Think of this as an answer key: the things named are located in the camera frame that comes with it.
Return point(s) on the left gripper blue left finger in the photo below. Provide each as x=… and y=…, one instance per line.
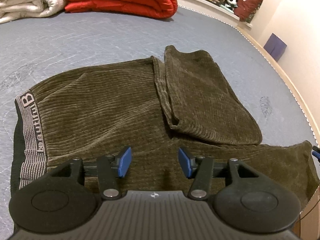
x=123, y=161

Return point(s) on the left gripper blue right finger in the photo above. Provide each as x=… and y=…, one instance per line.
x=187, y=162

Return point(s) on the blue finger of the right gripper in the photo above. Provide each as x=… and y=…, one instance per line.
x=316, y=152

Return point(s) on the olive corduroy pants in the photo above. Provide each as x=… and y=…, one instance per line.
x=154, y=106

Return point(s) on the panda plush toy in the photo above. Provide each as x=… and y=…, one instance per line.
x=231, y=3

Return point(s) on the wooden bed frame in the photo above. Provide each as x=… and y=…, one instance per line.
x=290, y=85

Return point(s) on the purple paper on wall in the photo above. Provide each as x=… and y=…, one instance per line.
x=275, y=47

